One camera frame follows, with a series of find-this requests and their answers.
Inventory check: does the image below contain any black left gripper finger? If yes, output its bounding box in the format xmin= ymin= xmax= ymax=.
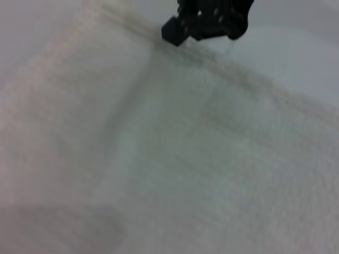
xmin=195 ymin=0 xmax=255 ymax=41
xmin=161 ymin=0 xmax=201 ymax=47

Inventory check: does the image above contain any white ribbed towel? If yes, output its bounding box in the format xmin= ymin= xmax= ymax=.
xmin=0 ymin=0 xmax=339 ymax=254

